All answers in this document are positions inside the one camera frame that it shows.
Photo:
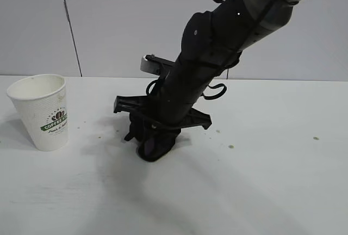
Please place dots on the black and purple cloth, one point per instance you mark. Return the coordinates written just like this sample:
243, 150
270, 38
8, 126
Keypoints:
149, 148

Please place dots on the white paper coffee cup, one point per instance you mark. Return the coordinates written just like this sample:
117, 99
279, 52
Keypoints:
40, 115

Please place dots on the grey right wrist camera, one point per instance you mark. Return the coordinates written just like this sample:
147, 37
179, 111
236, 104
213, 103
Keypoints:
148, 65

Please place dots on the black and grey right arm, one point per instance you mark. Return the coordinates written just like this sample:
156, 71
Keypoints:
272, 1

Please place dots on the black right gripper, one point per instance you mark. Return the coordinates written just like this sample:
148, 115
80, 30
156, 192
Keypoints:
179, 96

